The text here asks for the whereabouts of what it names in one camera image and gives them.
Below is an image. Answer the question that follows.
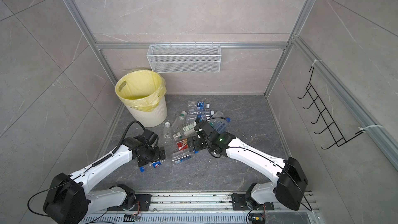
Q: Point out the Pepsi bottle blue cap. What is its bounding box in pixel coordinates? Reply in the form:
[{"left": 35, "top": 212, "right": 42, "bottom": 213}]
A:
[{"left": 140, "top": 161, "right": 162, "bottom": 172}]

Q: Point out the clear bottle red blue label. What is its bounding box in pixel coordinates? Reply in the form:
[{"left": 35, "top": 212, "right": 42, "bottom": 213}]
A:
[{"left": 172, "top": 149, "right": 198, "bottom": 164}]

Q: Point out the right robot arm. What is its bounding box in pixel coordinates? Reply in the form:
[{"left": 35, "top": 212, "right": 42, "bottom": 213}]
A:
[{"left": 188, "top": 118, "right": 308, "bottom": 211}]

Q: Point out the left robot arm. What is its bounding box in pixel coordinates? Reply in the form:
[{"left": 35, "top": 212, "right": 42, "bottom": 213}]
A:
[{"left": 42, "top": 130, "right": 165, "bottom": 224}]

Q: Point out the white ribbed trash bin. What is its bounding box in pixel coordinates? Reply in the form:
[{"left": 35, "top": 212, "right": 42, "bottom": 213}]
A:
[{"left": 115, "top": 70, "right": 168, "bottom": 128}]

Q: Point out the yellow plastic bin liner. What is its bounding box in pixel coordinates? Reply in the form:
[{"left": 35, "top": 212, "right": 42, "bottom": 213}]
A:
[{"left": 115, "top": 69, "right": 167, "bottom": 112}]

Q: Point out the soda water bottle blue cap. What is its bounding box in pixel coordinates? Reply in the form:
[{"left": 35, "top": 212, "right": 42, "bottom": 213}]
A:
[{"left": 214, "top": 117, "right": 231, "bottom": 134}]

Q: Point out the slim clear bottle white cap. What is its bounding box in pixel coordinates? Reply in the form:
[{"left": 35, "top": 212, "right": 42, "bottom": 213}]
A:
[{"left": 162, "top": 122, "right": 172, "bottom": 145}]

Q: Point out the clear bottle white printed label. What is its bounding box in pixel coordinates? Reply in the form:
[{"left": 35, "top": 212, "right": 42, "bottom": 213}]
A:
[{"left": 173, "top": 122, "right": 197, "bottom": 141}]

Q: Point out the Pocari Sweat clear bottle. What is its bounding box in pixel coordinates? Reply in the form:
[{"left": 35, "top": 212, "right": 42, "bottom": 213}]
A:
[{"left": 185, "top": 115, "right": 211, "bottom": 124}]

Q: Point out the red yellow label bottle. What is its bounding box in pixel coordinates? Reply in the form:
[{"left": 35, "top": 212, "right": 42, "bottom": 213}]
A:
[{"left": 176, "top": 139, "right": 188, "bottom": 150}]

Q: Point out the clear crushed bottle blue cap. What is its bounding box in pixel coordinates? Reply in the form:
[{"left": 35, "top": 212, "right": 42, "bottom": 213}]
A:
[{"left": 188, "top": 109, "right": 215, "bottom": 116}]

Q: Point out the clear bottle blue label top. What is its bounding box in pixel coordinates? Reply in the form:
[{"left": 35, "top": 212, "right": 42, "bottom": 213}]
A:
[{"left": 188, "top": 101, "right": 210, "bottom": 111}]

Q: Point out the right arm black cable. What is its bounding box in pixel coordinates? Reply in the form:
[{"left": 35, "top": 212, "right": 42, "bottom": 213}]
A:
[{"left": 198, "top": 116, "right": 313, "bottom": 212}]

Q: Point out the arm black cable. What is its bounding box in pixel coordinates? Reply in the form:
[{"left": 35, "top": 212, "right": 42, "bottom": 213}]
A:
[
  {"left": 27, "top": 120, "right": 147, "bottom": 217},
  {"left": 198, "top": 116, "right": 313, "bottom": 212}
]

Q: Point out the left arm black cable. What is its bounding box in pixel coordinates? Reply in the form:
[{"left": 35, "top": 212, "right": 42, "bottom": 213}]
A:
[{"left": 27, "top": 120, "right": 147, "bottom": 217}]

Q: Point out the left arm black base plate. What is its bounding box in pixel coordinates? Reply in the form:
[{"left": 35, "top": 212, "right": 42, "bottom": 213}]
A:
[{"left": 107, "top": 194, "right": 152, "bottom": 212}]

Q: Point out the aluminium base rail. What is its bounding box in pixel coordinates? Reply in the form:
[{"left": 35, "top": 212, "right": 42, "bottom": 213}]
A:
[{"left": 82, "top": 192, "right": 324, "bottom": 224}]

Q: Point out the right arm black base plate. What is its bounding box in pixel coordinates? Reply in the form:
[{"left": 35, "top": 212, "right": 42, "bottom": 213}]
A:
[{"left": 231, "top": 193, "right": 275, "bottom": 211}]

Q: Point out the white wire mesh basket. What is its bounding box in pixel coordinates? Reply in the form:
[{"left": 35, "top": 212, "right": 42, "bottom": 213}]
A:
[{"left": 147, "top": 44, "right": 222, "bottom": 73}]

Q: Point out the black wire hook rack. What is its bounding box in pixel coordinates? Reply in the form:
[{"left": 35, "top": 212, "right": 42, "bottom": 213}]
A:
[{"left": 297, "top": 67, "right": 365, "bottom": 150}]

